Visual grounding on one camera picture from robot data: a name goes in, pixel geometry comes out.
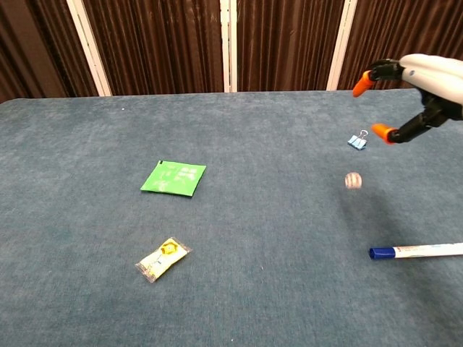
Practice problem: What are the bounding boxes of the yellow snack packet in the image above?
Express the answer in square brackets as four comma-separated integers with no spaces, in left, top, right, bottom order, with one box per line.
[135,236,193,284]

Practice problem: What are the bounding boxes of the green sachet packet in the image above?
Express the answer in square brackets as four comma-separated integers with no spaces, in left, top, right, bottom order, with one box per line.
[140,160,207,198]

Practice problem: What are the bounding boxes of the blue table cloth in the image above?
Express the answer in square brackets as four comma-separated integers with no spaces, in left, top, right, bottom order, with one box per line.
[0,87,463,347]

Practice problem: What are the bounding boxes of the brown pleated curtain screen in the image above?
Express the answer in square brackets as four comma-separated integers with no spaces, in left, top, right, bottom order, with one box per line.
[0,0,463,104]

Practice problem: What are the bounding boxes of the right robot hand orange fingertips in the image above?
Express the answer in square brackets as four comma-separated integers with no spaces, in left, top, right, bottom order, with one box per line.
[352,53,463,145]

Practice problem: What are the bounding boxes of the white die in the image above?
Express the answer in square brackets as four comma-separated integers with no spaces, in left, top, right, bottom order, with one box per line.
[344,171,363,190]

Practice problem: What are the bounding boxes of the white screen frame post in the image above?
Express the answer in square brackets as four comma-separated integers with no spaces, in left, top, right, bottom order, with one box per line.
[219,0,238,93]
[66,0,113,97]
[326,0,358,91]

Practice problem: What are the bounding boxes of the blue binder clip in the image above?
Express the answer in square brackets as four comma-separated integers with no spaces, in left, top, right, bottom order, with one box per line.
[347,129,370,152]

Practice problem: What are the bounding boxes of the white marker blue cap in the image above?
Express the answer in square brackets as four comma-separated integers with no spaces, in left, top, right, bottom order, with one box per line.
[368,242,463,261]

